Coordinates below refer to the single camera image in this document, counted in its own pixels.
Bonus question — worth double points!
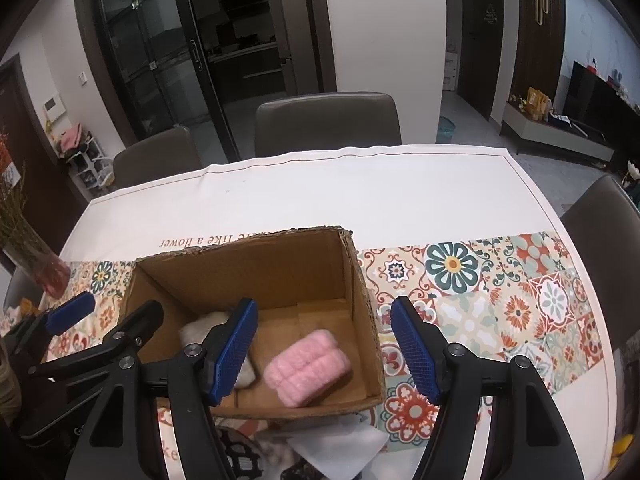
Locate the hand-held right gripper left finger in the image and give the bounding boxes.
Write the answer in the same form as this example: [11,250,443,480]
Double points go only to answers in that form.
[65,298,259,480]

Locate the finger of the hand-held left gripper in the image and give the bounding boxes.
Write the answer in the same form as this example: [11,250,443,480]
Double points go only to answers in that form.
[10,292,96,361]
[29,300,164,380]

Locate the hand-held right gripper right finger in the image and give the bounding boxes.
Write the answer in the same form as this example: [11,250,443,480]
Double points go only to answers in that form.
[390,296,586,480]

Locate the white fluffy cloth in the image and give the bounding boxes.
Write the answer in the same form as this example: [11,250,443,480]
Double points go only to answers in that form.
[178,311,261,390]

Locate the pink fluffy cloth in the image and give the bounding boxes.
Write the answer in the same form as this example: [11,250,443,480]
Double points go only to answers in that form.
[263,329,352,407]

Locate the black white patterned cloth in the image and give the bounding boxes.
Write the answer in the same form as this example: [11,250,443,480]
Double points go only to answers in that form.
[215,425,266,480]

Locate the cardboard box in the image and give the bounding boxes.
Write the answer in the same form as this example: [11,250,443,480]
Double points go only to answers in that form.
[116,226,388,418]

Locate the thin white cloth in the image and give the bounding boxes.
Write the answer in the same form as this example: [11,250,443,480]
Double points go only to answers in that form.
[255,412,388,480]

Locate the glass vase with dried flowers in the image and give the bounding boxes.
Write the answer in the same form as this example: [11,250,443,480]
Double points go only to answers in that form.
[0,130,72,299]

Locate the grey dining chair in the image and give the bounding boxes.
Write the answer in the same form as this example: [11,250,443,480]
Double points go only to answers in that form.
[2,265,43,311]
[560,175,640,356]
[112,126,203,192]
[254,91,402,157]

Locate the shoe rack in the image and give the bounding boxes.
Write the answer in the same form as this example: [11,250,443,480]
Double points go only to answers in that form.
[55,127,113,198]

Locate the floral printed tablecloth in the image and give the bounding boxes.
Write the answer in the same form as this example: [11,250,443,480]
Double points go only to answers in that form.
[0,145,626,480]

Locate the yellow plush toy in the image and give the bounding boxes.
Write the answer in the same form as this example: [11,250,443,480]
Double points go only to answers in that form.
[607,432,638,471]

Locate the white television cabinet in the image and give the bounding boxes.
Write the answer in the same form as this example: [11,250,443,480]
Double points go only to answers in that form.
[501,100,616,163]

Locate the dark sliding glass door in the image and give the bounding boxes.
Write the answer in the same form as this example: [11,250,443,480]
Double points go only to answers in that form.
[75,0,241,161]

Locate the yellow snack bags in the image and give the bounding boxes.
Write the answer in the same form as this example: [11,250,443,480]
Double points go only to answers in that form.
[522,87,551,121]

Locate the white storage drawers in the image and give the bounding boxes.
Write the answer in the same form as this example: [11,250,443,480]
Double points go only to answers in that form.
[443,51,460,92]

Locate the black television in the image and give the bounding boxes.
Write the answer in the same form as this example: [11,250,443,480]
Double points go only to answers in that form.
[570,60,640,143]

